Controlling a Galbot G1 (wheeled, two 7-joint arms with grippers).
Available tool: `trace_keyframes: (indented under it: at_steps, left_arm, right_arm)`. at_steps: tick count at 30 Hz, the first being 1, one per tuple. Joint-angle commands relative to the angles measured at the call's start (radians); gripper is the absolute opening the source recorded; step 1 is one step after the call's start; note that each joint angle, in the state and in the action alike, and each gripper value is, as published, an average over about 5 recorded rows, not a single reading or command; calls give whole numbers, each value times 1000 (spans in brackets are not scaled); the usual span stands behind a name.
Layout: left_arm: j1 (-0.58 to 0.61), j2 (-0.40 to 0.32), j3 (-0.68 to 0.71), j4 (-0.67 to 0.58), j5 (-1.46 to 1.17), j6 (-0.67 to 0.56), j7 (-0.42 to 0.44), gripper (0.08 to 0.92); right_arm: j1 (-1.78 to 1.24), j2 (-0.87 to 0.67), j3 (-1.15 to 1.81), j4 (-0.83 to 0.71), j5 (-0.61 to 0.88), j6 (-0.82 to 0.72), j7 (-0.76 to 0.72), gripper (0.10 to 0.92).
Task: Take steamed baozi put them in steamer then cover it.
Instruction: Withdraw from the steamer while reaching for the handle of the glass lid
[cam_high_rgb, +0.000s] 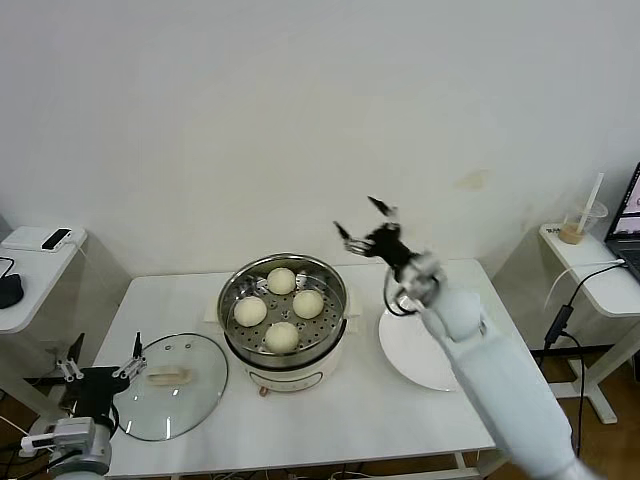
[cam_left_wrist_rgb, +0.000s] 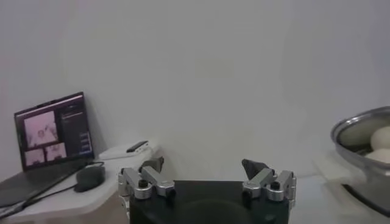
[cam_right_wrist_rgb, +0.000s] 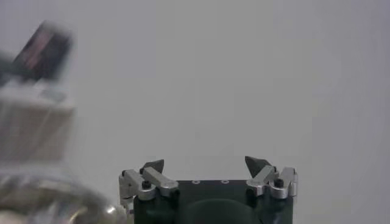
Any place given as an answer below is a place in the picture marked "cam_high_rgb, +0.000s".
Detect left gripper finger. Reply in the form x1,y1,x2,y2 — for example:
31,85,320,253
112,331,149,380
56,333,86,382

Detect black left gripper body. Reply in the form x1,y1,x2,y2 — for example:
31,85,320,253
69,366,130,419

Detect cream electric cooker pot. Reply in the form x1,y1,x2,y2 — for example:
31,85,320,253
203,287,362,399

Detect black lumpy object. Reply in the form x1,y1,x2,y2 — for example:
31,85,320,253
0,274,25,310

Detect clear plastic drink cup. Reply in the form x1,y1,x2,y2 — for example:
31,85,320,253
558,202,609,246

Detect open dark laptop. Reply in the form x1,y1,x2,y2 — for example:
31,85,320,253
603,161,640,281

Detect white steamed baozi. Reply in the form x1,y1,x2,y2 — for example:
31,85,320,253
232,296,268,328
291,289,325,320
263,322,300,353
265,267,296,295

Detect black smartphone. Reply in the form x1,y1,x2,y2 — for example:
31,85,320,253
40,229,73,252

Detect round white plate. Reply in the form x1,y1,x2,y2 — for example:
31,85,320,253
377,299,464,394

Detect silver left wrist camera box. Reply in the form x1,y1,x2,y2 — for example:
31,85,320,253
19,417,96,454

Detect perforated steel steamer basket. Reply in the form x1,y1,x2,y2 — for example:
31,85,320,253
217,253,347,369

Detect white drinking straw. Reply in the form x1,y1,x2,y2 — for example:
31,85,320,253
575,173,605,235

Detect flat white box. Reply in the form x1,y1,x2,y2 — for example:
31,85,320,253
1,227,76,254

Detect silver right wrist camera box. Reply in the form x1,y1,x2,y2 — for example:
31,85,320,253
394,249,446,301

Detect white side table with laptop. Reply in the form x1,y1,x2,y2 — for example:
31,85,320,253
537,222,640,426

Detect glass lid with cream handle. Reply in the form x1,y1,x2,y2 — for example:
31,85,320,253
110,333,230,442

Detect white side table with phone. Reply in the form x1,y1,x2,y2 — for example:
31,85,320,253
0,225,130,432

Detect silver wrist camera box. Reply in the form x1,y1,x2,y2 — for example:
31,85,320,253
19,417,96,454
394,249,446,301

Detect white laptop cable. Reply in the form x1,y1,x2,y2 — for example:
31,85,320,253
542,258,624,316

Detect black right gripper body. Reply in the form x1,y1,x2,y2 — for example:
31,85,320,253
367,223,419,274

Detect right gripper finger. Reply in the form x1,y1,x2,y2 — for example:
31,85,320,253
367,196,402,232
333,221,375,255

